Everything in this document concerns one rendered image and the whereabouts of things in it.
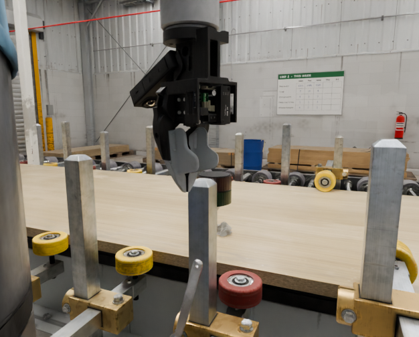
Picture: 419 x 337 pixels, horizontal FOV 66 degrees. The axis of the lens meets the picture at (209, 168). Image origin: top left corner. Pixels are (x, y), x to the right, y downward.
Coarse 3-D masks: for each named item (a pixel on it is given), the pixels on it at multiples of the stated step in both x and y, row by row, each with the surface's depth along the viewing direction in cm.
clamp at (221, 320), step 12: (216, 312) 56; (192, 324) 52; (216, 324) 52; (228, 324) 52; (240, 324) 52; (252, 324) 52; (192, 336) 53; (204, 336) 52; (216, 336) 51; (228, 336) 50; (240, 336) 50; (252, 336) 50
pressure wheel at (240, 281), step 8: (232, 272) 62; (240, 272) 62; (248, 272) 62; (224, 280) 59; (232, 280) 60; (240, 280) 59; (248, 280) 60; (256, 280) 59; (224, 288) 57; (232, 288) 56; (240, 288) 56; (248, 288) 56; (256, 288) 57; (224, 296) 57; (232, 296) 56; (240, 296) 56; (248, 296) 56; (256, 296) 57; (232, 304) 56; (240, 304) 56; (248, 304) 56; (256, 304) 57
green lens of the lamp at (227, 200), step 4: (228, 192) 53; (220, 196) 52; (224, 196) 53; (228, 196) 53; (220, 200) 53; (224, 200) 53; (228, 200) 54; (220, 204) 53; (224, 204) 53; (228, 204) 54
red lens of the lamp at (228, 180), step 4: (212, 180) 52; (216, 180) 52; (220, 180) 52; (224, 180) 52; (228, 180) 53; (220, 184) 52; (224, 184) 52; (228, 184) 53; (220, 188) 52; (224, 188) 53; (228, 188) 53
